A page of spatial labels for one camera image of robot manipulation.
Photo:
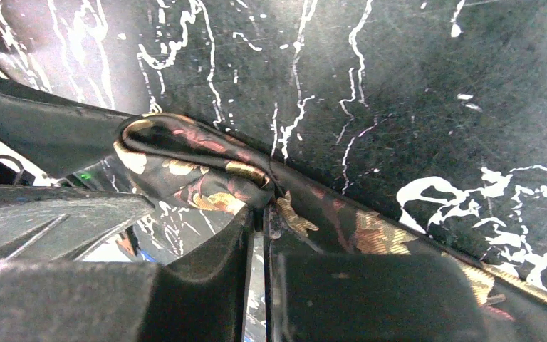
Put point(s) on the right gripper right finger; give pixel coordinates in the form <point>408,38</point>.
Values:
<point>317,295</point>

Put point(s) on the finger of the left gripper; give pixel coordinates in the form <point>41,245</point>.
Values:
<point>58,135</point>
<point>63,222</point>

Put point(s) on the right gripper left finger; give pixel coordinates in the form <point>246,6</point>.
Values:
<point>199,297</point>

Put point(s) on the dark floral tie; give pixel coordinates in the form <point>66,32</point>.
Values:
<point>185,163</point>

